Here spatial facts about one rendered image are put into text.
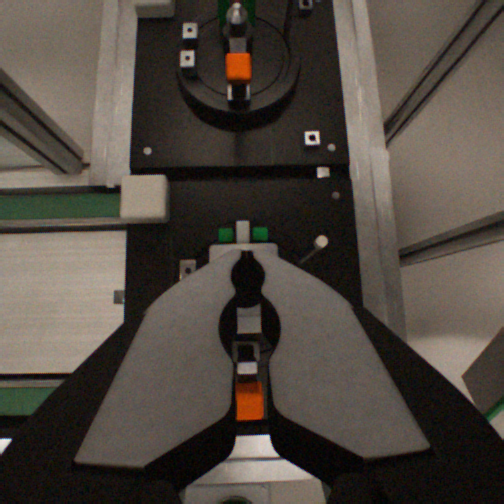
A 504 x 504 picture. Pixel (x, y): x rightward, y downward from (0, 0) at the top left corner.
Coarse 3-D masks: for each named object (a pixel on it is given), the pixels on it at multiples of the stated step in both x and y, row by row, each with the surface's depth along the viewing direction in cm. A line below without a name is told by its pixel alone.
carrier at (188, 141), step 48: (144, 0) 35; (192, 0) 38; (240, 0) 38; (288, 0) 31; (144, 48) 36; (192, 48) 35; (288, 48) 35; (336, 48) 37; (144, 96) 35; (192, 96) 33; (288, 96) 35; (336, 96) 36; (144, 144) 34; (192, 144) 35; (240, 144) 35; (288, 144) 35; (336, 144) 35
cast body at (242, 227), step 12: (240, 228) 25; (240, 240) 24; (216, 252) 20; (276, 252) 20; (240, 300) 19; (252, 300) 19; (240, 312) 19; (252, 312) 20; (240, 324) 22; (252, 324) 22
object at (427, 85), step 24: (480, 0) 24; (480, 24) 24; (456, 48) 27; (432, 72) 31; (408, 96) 35; (432, 96) 33; (408, 120) 38; (432, 240) 32; (456, 240) 29; (480, 240) 25; (408, 264) 39
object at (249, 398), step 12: (240, 348) 27; (252, 348) 27; (240, 360) 22; (252, 360) 22; (240, 372) 22; (252, 372) 22; (240, 384) 22; (252, 384) 22; (240, 396) 21; (252, 396) 21; (240, 408) 21; (252, 408) 21
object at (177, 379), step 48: (192, 288) 10; (240, 288) 12; (144, 336) 8; (192, 336) 8; (144, 384) 7; (192, 384) 7; (96, 432) 6; (144, 432) 6; (192, 432) 6; (192, 480) 6
